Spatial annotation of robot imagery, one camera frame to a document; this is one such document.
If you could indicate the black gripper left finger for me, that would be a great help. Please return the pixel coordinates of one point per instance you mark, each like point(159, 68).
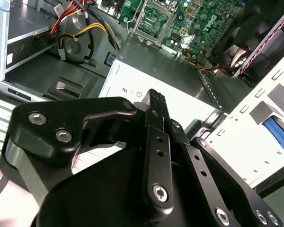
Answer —
point(61, 111)

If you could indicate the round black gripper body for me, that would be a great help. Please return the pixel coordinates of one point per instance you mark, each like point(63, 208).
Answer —
point(97, 201)

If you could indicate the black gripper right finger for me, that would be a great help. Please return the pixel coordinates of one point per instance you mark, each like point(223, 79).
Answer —
point(210, 189)

